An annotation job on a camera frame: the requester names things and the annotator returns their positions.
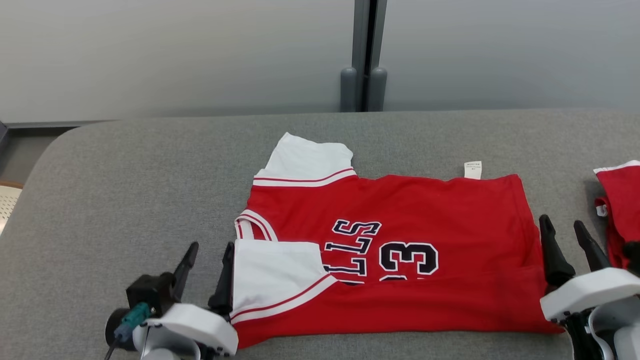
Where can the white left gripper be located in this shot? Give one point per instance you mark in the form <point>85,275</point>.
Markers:
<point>200,325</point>

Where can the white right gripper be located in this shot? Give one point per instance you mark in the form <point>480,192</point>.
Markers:
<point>590,292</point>

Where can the red shorts with white stripe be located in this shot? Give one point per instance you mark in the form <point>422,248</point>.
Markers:
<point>622,210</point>

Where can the red white basketball jersey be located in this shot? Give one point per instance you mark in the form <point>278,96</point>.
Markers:
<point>450,215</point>

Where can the cream perforated laundry basket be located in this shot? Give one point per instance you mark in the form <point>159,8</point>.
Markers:
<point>9,205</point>

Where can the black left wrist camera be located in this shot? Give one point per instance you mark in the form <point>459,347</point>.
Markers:
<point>150,295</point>

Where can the grey metal partition post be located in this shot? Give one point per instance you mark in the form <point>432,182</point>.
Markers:
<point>363,55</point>

